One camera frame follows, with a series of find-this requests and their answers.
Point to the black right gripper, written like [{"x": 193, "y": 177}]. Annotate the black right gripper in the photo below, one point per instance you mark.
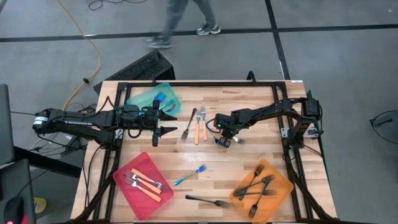
[{"x": 225, "y": 123}]

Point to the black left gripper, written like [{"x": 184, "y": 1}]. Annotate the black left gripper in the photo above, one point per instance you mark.
[{"x": 155, "y": 119}]

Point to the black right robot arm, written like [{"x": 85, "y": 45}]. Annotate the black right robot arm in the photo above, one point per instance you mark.
[{"x": 267, "y": 110}]

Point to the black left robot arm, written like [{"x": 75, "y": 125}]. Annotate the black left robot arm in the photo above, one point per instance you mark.
[{"x": 77, "y": 119}]

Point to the teal translucent plastic bin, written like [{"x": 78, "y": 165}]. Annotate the teal translucent plastic bin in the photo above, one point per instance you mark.
[{"x": 140, "y": 99}]

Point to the red translucent plastic bin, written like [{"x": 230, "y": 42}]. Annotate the red translucent plastic bin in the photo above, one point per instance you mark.
[{"x": 143, "y": 161}]

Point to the black perforated computer case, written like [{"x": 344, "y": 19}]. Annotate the black perforated computer case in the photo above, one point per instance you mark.
[{"x": 140, "y": 68}]

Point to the orange translucent plastic bin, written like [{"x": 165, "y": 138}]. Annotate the orange translucent plastic bin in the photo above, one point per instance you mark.
[{"x": 271, "y": 202}]

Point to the person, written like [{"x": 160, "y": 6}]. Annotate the person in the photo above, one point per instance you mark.
[{"x": 175, "y": 15}]

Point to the black desk beam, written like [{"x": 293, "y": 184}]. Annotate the black desk beam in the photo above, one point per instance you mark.
[{"x": 46, "y": 161}]

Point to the yellow object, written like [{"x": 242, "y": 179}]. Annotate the yellow object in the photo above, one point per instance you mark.
[{"x": 40, "y": 205}]

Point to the dark desk top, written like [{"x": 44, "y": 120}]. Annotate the dark desk top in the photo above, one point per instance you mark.
[{"x": 18, "y": 180}]

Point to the black computer mouse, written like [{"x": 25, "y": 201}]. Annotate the black computer mouse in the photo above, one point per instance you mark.
[{"x": 13, "y": 210}]

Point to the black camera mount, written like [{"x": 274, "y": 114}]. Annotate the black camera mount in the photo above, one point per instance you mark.
[{"x": 251, "y": 77}]

